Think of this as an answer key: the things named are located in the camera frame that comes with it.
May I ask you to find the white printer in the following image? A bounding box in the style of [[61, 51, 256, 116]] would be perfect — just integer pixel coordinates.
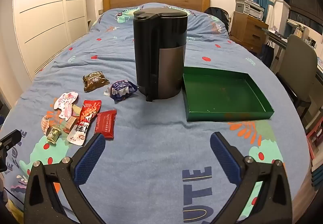
[[235, 0, 265, 20]]

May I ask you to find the brown snack packet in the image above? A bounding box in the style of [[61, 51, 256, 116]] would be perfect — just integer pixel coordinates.
[[83, 70, 111, 93]]

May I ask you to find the black electric kettle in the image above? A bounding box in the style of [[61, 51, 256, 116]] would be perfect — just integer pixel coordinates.
[[133, 8, 188, 102]]

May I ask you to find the grey chair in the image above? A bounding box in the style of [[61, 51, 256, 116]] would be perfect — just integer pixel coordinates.
[[275, 34, 318, 118]]

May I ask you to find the orange striped candy wrapper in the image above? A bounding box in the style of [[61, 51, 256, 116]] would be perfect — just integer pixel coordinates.
[[41, 115, 51, 136]]

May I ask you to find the blue printed blanket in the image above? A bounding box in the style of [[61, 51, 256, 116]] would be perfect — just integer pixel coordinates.
[[0, 2, 311, 224]]

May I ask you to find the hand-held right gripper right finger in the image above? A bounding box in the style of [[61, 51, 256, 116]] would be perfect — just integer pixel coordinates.
[[210, 132, 293, 224]]

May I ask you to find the green cardboard box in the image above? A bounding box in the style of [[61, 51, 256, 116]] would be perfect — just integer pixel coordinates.
[[182, 66, 275, 122]]

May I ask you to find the red square snack packet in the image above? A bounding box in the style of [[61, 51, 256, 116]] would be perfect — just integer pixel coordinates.
[[94, 109, 117, 140]]

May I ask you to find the pink cartoon snack packet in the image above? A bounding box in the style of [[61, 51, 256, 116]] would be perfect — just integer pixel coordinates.
[[53, 91, 79, 121]]

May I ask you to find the red white long snack packet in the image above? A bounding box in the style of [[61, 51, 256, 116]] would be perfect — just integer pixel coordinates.
[[66, 100, 102, 146]]

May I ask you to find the black backpack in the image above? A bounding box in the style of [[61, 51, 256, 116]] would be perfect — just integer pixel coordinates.
[[204, 7, 230, 35]]

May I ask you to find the red stool frame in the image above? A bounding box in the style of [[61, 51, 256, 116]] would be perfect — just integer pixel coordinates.
[[306, 123, 323, 161]]

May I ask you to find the blue white snack packet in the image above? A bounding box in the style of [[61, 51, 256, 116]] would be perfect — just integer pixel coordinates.
[[103, 79, 139, 103]]

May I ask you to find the wooden drawer cabinet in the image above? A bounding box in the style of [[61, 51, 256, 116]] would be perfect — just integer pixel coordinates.
[[230, 11, 269, 54]]

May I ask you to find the small green candy packet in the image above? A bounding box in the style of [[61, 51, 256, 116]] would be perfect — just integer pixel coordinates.
[[47, 125, 62, 144]]

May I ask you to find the cluttered desk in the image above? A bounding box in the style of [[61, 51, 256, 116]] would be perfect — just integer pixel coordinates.
[[262, 18, 323, 73]]

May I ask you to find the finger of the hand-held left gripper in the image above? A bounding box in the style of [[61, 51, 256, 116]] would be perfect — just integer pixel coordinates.
[[0, 150, 8, 173], [0, 129, 22, 150]]

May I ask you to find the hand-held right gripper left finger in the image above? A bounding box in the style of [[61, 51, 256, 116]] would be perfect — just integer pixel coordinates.
[[24, 133, 106, 224]]

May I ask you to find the white wardrobe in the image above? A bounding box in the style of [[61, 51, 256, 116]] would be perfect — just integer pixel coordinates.
[[13, 0, 89, 79]]

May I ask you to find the dark blue bag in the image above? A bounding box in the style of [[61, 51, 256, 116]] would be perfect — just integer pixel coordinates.
[[260, 41, 275, 68]]

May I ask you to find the orange clear snack packet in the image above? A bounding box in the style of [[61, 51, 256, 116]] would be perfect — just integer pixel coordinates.
[[63, 104, 83, 135]]

